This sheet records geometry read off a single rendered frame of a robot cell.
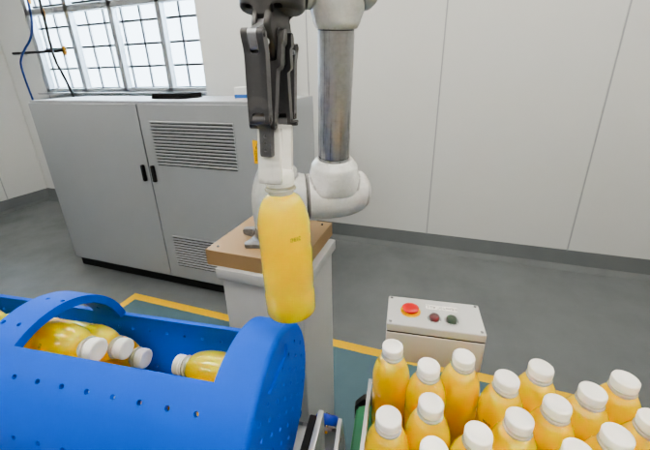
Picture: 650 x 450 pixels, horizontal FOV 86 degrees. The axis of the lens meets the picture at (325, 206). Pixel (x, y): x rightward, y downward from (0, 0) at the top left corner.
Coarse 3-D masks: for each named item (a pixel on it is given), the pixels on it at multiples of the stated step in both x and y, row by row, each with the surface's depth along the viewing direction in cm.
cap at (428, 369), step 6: (420, 360) 63; (426, 360) 63; (432, 360) 63; (420, 366) 62; (426, 366) 62; (432, 366) 62; (438, 366) 62; (420, 372) 61; (426, 372) 60; (432, 372) 60; (438, 372) 61; (426, 378) 61; (432, 378) 60
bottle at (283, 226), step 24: (288, 192) 45; (264, 216) 45; (288, 216) 45; (264, 240) 46; (288, 240) 45; (264, 264) 47; (288, 264) 46; (288, 288) 47; (312, 288) 50; (288, 312) 48; (312, 312) 51
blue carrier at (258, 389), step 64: (0, 320) 58; (128, 320) 76; (256, 320) 57; (0, 384) 51; (64, 384) 49; (128, 384) 48; (192, 384) 47; (256, 384) 46; (0, 448) 51; (64, 448) 48; (128, 448) 45; (192, 448) 44; (256, 448) 46
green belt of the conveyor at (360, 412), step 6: (360, 408) 78; (360, 414) 77; (360, 420) 76; (354, 426) 76; (360, 426) 74; (354, 432) 74; (360, 432) 73; (354, 438) 72; (360, 438) 71; (354, 444) 71; (360, 444) 70
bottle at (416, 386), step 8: (416, 376) 63; (408, 384) 64; (416, 384) 62; (424, 384) 62; (432, 384) 61; (440, 384) 62; (408, 392) 64; (416, 392) 62; (424, 392) 61; (432, 392) 61; (440, 392) 61; (408, 400) 63; (416, 400) 62; (408, 408) 64; (408, 416) 64
